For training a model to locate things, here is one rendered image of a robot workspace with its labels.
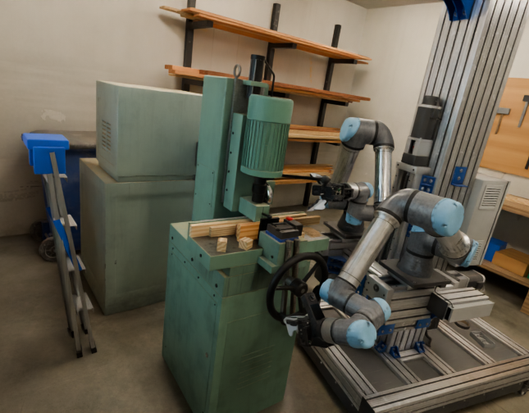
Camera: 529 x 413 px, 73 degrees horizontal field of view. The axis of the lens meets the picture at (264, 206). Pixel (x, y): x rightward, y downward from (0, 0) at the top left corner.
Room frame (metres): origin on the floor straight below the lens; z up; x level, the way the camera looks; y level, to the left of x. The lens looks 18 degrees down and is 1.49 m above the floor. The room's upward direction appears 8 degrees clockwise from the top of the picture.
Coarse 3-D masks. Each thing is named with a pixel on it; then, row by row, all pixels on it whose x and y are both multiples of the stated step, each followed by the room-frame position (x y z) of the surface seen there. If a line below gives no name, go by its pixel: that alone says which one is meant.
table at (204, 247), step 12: (192, 240) 1.29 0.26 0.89; (204, 240) 1.30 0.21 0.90; (216, 240) 1.31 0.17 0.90; (228, 240) 1.33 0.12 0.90; (312, 240) 1.47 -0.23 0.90; (324, 240) 1.51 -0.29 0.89; (192, 252) 1.29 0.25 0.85; (204, 252) 1.20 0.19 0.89; (216, 252) 1.21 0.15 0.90; (228, 252) 1.22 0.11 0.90; (240, 252) 1.24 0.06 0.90; (252, 252) 1.27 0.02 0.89; (204, 264) 1.20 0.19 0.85; (216, 264) 1.18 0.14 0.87; (228, 264) 1.21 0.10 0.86; (240, 264) 1.25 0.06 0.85; (264, 264) 1.25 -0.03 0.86; (300, 264) 1.30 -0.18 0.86
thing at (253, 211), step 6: (240, 198) 1.51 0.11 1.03; (246, 198) 1.50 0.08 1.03; (240, 204) 1.51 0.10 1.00; (246, 204) 1.47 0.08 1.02; (252, 204) 1.44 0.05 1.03; (258, 204) 1.44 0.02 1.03; (264, 204) 1.45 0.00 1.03; (240, 210) 1.50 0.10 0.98; (246, 210) 1.47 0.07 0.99; (252, 210) 1.43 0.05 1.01; (258, 210) 1.42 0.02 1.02; (264, 210) 1.44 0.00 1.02; (252, 216) 1.43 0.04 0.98; (258, 216) 1.42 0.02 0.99; (264, 216) 1.44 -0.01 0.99
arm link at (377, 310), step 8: (352, 296) 0.99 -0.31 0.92; (360, 296) 1.00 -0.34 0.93; (352, 304) 0.97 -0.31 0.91; (360, 304) 0.96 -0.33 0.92; (368, 304) 0.96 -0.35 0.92; (376, 304) 0.96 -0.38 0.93; (384, 304) 0.96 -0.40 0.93; (352, 312) 0.96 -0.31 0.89; (360, 312) 0.93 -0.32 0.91; (368, 312) 0.92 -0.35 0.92; (376, 312) 0.93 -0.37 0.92; (384, 312) 0.94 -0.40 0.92; (376, 320) 0.91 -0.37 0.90; (384, 320) 0.93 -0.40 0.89; (376, 328) 0.90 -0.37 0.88
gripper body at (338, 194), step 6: (324, 186) 1.47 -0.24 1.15; (330, 186) 1.46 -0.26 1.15; (336, 186) 1.46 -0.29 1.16; (342, 186) 1.52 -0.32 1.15; (348, 186) 1.49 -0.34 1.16; (324, 192) 1.46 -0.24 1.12; (330, 192) 1.44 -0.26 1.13; (336, 192) 1.44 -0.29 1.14; (342, 192) 1.44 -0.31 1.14; (324, 198) 1.46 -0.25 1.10; (330, 198) 1.43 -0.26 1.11; (336, 198) 1.42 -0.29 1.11; (342, 198) 1.44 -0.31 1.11
